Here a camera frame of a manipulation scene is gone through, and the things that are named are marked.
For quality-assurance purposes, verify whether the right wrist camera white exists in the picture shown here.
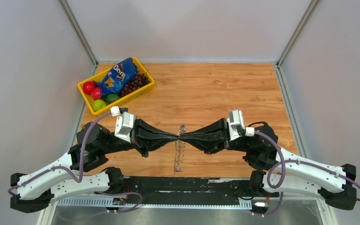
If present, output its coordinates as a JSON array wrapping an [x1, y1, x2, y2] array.
[[226, 109, 245, 141]]

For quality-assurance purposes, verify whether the white slotted cable duct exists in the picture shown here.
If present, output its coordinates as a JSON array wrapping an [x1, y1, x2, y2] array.
[[56, 195, 253, 210]]

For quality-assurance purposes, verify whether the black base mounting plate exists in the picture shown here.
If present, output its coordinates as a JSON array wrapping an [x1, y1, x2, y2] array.
[[94, 167, 280, 207]]

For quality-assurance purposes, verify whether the purple cable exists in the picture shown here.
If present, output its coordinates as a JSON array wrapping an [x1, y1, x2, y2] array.
[[7, 106, 121, 197], [245, 127, 360, 203]]

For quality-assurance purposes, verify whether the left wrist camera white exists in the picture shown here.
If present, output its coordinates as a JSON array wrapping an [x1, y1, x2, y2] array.
[[114, 112, 136, 143]]

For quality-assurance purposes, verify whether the yellow plastic bin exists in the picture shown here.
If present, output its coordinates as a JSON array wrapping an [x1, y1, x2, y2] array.
[[77, 57, 155, 117]]

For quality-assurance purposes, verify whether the pink red apple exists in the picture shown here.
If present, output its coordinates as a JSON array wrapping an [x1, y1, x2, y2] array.
[[90, 87, 103, 100]]

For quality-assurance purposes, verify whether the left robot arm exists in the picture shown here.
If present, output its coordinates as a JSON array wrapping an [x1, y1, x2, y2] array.
[[9, 116, 179, 213]]

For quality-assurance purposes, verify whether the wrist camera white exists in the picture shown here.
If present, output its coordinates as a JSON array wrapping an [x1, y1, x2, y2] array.
[[114, 112, 136, 143], [226, 109, 245, 141]]

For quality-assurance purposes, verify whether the dark purple grapes bunch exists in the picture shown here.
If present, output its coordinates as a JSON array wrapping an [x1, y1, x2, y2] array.
[[120, 74, 150, 97]]

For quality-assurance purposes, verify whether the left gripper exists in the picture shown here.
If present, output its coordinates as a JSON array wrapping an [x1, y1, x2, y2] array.
[[102, 114, 180, 157]]

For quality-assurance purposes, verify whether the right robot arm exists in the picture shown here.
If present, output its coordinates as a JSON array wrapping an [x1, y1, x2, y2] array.
[[179, 119, 357, 210]]

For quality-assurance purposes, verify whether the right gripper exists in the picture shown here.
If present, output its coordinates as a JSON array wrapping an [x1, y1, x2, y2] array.
[[178, 118, 252, 156]]

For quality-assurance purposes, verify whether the dark green lime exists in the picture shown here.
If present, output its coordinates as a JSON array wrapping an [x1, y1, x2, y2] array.
[[105, 93, 121, 105]]

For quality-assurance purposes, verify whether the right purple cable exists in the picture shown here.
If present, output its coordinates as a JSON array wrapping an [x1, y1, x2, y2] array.
[[245, 127, 360, 203]]

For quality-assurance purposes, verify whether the metal keyring holder plate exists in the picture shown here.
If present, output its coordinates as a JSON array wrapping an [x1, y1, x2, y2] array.
[[174, 140, 185, 173]]

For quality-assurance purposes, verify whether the light green apple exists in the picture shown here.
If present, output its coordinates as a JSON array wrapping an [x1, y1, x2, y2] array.
[[91, 99, 107, 112]]

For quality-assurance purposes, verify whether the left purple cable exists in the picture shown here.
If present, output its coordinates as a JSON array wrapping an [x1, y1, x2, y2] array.
[[7, 106, 121, 197]]

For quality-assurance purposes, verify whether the blue Doritos chip bag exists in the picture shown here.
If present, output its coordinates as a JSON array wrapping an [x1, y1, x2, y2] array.
[[96, 57, 138, 98]]

